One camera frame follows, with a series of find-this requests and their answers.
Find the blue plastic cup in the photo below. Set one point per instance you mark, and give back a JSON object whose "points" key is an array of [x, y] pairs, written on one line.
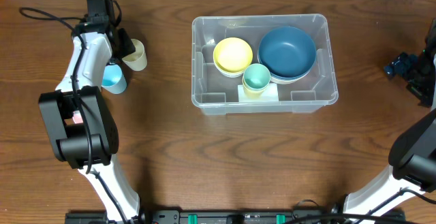
{"points": [[114, 80]]}

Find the yellow cup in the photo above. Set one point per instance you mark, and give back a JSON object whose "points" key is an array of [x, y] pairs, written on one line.
{"points": [[253, 93]]}

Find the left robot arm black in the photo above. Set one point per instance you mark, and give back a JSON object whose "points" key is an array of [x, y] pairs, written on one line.
{"points": [[80, 127]]}

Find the clear plastic storage bin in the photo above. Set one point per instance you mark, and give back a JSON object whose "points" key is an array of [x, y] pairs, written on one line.
{"points": [[215, 94]]}

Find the beige large bowl top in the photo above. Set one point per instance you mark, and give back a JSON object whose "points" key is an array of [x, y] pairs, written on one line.
{"points": [[283, 80]]}

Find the green plastic cup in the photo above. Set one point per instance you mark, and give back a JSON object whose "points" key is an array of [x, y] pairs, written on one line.
{"points": [[256, 77]]}

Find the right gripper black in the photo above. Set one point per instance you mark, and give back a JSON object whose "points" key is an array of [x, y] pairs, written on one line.
{"points": [[412, 73]]}

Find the light grey small bowl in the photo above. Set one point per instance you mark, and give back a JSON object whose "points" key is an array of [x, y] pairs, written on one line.
{"points": [[231, 69]]}

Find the white small bowl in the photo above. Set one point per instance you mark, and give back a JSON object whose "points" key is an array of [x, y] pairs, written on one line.
{"points": [[231, 74]]}

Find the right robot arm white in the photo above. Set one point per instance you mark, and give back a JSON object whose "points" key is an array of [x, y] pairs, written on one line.
{"points": [[411, 161]]}

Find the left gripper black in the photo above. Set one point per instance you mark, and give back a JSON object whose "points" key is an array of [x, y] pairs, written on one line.
{"points": [[126, 42]]}

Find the cream plastic cup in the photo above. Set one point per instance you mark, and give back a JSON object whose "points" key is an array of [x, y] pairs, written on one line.
{"points": [[136, 61]]}

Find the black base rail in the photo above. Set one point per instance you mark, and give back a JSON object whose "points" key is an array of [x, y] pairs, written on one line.
{"points": [[176, 217]]}

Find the yellow small bowl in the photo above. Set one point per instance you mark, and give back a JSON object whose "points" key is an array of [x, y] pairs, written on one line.
{"points": [[233, 49]]}

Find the dark blue bowl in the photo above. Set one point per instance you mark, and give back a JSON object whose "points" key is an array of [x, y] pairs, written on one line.
{"points": [[286, 43], [289, 70]]}

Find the pink plastic cup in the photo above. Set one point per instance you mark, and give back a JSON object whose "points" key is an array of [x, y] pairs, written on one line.
{"points": [[77, 117]]}

